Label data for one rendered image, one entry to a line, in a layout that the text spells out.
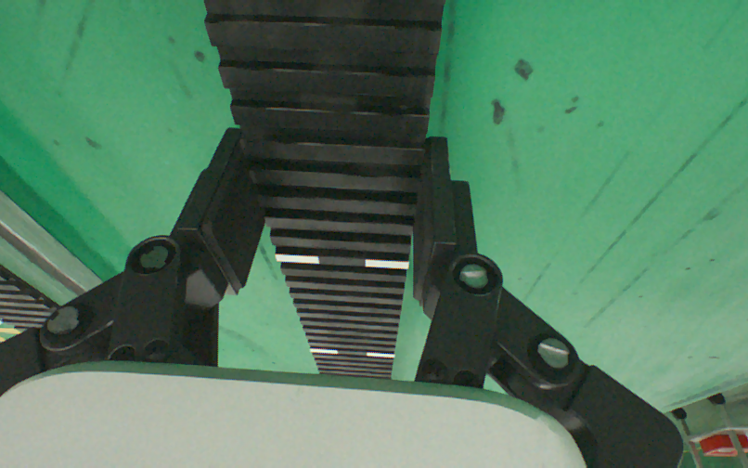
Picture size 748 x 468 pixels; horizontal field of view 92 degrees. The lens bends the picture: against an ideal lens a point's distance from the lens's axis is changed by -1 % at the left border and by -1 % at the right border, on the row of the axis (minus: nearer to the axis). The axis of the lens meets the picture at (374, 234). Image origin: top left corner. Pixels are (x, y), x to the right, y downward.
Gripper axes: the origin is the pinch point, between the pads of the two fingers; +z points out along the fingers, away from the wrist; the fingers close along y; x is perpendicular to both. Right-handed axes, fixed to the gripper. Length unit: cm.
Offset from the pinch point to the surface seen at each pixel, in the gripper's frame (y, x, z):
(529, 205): 7.7, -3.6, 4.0
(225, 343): -11.9, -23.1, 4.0
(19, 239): -17.6, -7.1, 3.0
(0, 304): -19.3, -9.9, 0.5
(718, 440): 258, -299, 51
